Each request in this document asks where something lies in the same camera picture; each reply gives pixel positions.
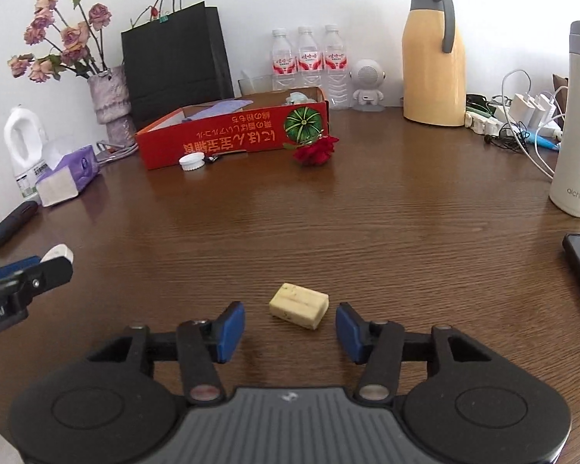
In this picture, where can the pale yellow block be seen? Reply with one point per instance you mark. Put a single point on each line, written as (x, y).
(297, 305)

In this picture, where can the black oblong case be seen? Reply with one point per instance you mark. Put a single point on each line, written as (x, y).
(12, 222)

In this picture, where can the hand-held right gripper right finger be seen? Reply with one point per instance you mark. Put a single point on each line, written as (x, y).
(350, 336)

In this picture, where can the yellow thermos jug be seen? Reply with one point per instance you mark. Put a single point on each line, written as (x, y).
(430, 67)

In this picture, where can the white robot figure speaker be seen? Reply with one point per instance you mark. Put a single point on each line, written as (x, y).
(367, 75)

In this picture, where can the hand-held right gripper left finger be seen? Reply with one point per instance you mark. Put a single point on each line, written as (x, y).
(229, 333)

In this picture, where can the dark green item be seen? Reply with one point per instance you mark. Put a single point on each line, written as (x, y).
(478, 102)

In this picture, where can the small white object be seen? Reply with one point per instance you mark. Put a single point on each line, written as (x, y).
(58, 252)

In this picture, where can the white charger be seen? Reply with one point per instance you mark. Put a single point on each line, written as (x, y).
(544, 107)
(522, 106)

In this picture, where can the mottled purple white vase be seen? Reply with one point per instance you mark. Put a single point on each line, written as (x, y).
(109, 101)

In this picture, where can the red bud twig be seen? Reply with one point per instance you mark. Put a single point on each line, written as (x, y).
(153, 11)

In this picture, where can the small black item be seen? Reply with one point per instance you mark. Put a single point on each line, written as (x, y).
(211, 159)

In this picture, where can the black earphones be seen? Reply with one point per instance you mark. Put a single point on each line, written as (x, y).
(505, 141)

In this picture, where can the white travel tumbler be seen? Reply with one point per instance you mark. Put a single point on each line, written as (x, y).
(573, 130)

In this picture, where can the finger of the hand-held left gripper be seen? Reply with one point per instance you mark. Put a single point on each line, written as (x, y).
(5, 270)
(53, 273)

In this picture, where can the white detergent bottle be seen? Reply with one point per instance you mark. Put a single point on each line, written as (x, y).
(24, 154)

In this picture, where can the purple tissue pack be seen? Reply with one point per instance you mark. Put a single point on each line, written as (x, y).
(72, 169)

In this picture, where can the crumpled clear plastic bag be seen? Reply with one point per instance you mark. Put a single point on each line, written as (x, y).
(297, 98)

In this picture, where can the dried pink flowers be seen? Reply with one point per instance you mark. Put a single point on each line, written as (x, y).
(72, 38)

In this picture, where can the white ribbed bottle cap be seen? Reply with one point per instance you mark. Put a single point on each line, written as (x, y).
(192, 162)

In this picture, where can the red artificial rose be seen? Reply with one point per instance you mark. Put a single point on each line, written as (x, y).
(316, 151)

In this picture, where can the purple flat packet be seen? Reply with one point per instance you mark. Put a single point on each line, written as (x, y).
(222, 107)

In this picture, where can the red label water bottle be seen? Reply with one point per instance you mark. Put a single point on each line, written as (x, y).
(336, 67)
(283, 65)
(309, 63)

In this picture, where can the blue pen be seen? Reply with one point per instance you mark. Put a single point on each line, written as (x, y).
(544, 142)

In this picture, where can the grey glass cup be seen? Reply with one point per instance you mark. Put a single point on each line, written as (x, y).
(254, 86)

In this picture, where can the black paper bag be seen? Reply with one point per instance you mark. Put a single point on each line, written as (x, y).
(174, 67)

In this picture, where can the orange red cardboard box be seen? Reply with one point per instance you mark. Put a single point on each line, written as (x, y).
(232, 135)

